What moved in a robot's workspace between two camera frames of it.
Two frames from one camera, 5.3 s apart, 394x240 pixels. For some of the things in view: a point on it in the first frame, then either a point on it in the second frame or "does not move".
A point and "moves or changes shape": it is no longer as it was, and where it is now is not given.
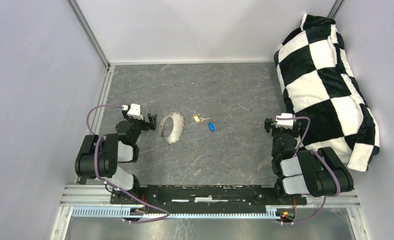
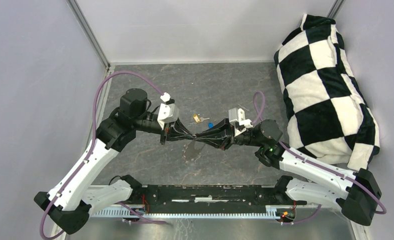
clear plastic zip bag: (177, 128) moves or changes shape
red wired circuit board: (287, 216) does not move
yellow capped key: (200, 119) does not move
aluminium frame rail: (89, 33) does not move
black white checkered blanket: (319, 85) does not move
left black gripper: (145, 126) to (175, 131)
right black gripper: (269, 124) to (227, 138)
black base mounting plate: (207, 198) does not move
